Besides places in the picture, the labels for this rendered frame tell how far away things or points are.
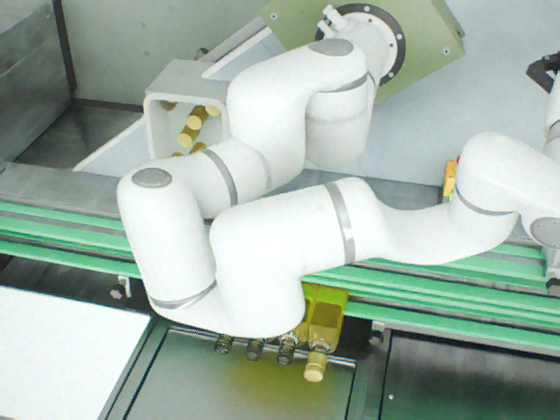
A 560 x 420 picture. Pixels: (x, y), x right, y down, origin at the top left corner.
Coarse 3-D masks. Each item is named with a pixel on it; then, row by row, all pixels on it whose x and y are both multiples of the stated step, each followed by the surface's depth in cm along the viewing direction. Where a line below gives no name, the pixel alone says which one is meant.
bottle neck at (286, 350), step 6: (288, 336) 118; (282, 342) 118; (288, 342) 117; (294, 342) 118; (282, 348) 116; (288, 348) 116; (294, 348) 117; (282, 354) 115; (288, 354) 115; (282, 360) 117; (288, 360) 116
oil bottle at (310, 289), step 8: (304, 288) 126; (312, 288) 126; (304, 296) 125; (312, 296) 125; (312, 304) 123; (304, 312) 121; (304, 320) 120; (296, 328) 119; (304, 328) 119; (280, 336) 120; (296, 336) 119; (304, 336) 120
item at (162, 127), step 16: (160, 96) 124; (176, 96) 123; (192, 96) 123; (160, 112) 132; (176, 112) 134; (224, 112) 123; (160, 128) 133; (176, 128) 136; (208, 128) 135; (224, 128) 125; (160, 144) 135; (176, 144) 139; (208, 144) 137
